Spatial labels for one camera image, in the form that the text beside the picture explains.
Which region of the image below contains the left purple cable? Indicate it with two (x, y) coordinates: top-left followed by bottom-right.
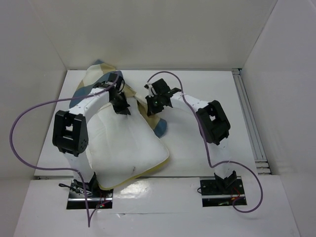
(9, 70), (121, 227)

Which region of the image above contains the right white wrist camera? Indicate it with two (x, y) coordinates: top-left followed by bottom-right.
(144, 83), (156, 97)

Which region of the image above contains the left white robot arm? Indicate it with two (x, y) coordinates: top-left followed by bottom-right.
(52, 73), (130, 197)

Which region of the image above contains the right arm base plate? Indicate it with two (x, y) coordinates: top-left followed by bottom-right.
(197, 177), (247, 207)

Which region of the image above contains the white pillow yellow trim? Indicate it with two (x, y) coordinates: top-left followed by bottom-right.
(86, 98), (169, 190)

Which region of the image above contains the aluminium rail frame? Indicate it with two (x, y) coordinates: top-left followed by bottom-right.
(232, 69), (272, 175)

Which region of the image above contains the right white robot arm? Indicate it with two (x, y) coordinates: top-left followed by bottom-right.
(144, 79), (231, 146)

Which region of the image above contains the blue tan white pillowcase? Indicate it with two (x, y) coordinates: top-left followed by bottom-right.
(69, 60), (167, 138)

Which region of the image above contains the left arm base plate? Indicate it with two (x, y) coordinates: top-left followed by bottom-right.
(59, 180), (114, 210)

